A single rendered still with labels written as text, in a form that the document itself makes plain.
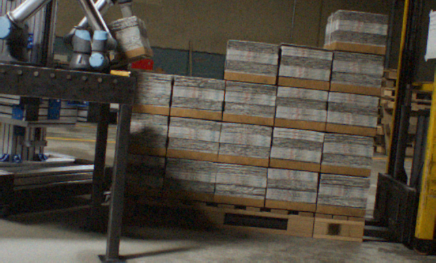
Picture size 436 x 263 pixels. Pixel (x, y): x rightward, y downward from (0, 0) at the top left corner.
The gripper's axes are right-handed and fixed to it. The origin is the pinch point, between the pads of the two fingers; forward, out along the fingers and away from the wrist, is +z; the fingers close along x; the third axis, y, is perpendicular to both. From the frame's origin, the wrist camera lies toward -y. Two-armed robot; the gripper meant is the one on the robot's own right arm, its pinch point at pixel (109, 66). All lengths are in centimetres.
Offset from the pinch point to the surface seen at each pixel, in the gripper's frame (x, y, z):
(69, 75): 1, -6, -94
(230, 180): -49, -80, -6
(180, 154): -26, -58, -6
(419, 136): -171, -91, 36
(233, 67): -67, -19, -5
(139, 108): -10.7, -27.3, -5.9
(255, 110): -73, -45, -5
